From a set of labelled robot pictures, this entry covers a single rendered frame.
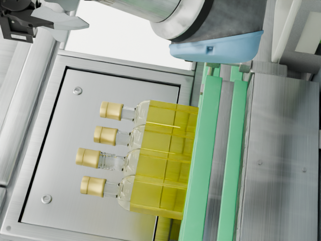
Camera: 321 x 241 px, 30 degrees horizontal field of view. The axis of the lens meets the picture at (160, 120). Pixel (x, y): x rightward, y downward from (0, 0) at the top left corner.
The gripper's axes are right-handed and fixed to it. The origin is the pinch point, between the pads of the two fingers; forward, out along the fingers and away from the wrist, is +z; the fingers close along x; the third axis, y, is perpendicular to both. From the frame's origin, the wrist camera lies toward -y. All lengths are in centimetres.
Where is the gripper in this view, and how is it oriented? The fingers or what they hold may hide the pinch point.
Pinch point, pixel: (85, 7)
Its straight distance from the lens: 100.2
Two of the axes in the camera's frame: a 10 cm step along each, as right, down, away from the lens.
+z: 9.9, 1.6, -0.3
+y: -0.6, 5.2, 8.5
